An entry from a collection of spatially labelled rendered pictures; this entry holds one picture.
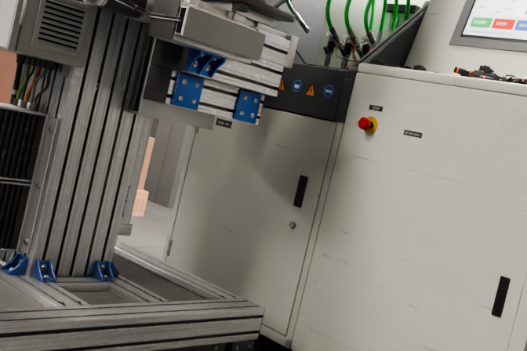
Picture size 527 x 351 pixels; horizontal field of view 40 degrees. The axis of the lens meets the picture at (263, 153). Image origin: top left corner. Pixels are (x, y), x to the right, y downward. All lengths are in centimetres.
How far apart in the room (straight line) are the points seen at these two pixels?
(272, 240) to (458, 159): 70
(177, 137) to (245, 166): 265
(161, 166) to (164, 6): 356
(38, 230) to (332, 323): 89
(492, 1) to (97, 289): 145
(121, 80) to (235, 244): 81
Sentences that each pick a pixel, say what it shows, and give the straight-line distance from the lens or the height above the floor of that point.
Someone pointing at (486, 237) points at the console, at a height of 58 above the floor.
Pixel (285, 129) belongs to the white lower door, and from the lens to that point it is 237.
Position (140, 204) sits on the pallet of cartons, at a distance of 450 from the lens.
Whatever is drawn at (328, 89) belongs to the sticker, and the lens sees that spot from 228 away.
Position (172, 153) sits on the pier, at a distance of 512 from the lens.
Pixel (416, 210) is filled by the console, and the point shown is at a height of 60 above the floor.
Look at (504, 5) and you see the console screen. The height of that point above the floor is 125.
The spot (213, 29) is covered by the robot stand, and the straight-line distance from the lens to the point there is 169.
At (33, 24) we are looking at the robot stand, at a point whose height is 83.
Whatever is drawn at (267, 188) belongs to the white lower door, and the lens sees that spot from 239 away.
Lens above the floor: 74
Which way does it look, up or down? 2 degrees down
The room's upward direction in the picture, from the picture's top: 13 degrees clockwise
